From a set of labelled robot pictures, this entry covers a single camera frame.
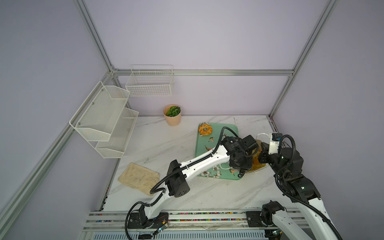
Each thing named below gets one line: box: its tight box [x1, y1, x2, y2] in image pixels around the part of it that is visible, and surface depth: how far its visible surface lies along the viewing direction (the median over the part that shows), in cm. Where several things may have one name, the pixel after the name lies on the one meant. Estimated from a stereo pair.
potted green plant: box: [163, 104, 182, 126], surface depth 111 cm
